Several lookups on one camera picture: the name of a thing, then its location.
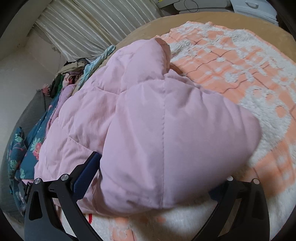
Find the blue floral pink quilt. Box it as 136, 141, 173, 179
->
6, 84, 77, 216

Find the white striped curtain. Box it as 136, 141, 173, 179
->
35, 0, 163, 61

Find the light blue garment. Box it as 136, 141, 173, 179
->
77, 45, 116, 90

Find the grey vanity table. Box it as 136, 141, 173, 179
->
153, 0, 234, 16

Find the tan bed cover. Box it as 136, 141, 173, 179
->
116, 11, 295, 61

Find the pile of clothes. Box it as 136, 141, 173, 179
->
41, 58, 90, 98

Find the pink quilted jacket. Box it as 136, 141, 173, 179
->
35, 38, 261, 216

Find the white drawer chest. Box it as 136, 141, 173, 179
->
230, 0, 278, 26

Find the grey headboard cushion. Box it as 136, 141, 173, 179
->
1, 90, 52, 214

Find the orange plaid bear blanket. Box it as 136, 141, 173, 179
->
87, 21, 296, 241

